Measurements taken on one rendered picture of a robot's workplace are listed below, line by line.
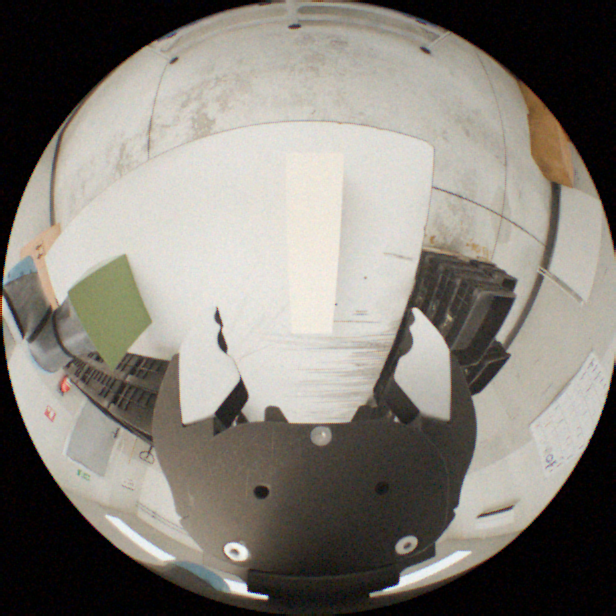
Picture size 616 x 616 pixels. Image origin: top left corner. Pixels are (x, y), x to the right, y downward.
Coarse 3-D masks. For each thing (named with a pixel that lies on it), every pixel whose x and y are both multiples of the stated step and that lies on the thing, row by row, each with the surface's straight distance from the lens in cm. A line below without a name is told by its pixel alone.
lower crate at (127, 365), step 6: (126, 354) 77; (132, 354) 75; (138, 354) 71; (102, 360) 88; (120, 360) 78; (126, 360) 75; (132, 360) 73; (138, 360) 71; (96, 366) 86; (102, 366) 82; (108, 366) 79; (120, 366) 75; (126, 366) 73; (132, 366) 70; (138, 366) 71; (108, 372) 76; (114, 372) 73; (120, 372) 70; (126, 372) 70; (132, 372) 70; (120, 378) 69; (126, 378) 68
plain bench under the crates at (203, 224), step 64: (256, 128) 30; (320, 128) 29; (384, 128) 31; (128, 192) 45; (192, 192) 33; (256, 192) 28; (384, 192) 29; (64, 256) 93; (128, 256) 48; (192, 256) 35; (256, 256) 29; (384, 256) 30; (192, 320) 43; (256, 320) 36; (384, 320) 37; (256, 384) 53; (320, 384) 50
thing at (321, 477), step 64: (256, 448) 6; (320, 448) 6; (384, 448) 6; (192, 512) 6; (256, 512) 6; (320, 512) 5; (384, 512) 6; (448, 512) 7; (256, 576) 6; (320, 576) 6; (384, 576) 6
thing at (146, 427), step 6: (114, 408) 62; (120, 408) 60; (114, 414) 65; (120, 414) 59; (126, 414) 57; (126, 420) 56; (132, 420) 54; (138, 420) 53; (138, 426) 52; (144, 426) 51; (150, 426) 49; (138, 432) 72; (150, 432) 49
